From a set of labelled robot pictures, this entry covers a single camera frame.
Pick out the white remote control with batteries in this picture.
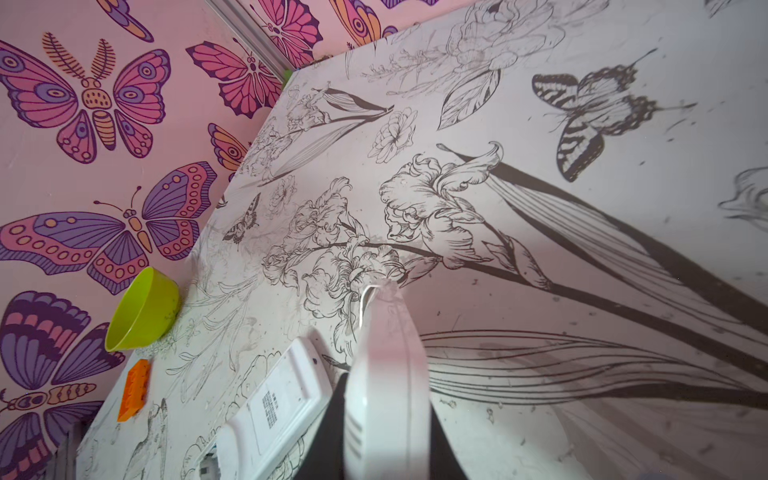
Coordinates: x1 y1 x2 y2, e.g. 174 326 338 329
215 337 332 479

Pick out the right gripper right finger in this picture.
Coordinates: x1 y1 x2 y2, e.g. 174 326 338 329
429 409 468 480

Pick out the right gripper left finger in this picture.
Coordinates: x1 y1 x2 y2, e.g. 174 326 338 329
294 373 348 480

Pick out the orange lego brick on table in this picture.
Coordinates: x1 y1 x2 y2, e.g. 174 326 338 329
117 359 151 423

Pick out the lime green bowl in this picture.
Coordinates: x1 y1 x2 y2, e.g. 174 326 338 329
105 267 182 352

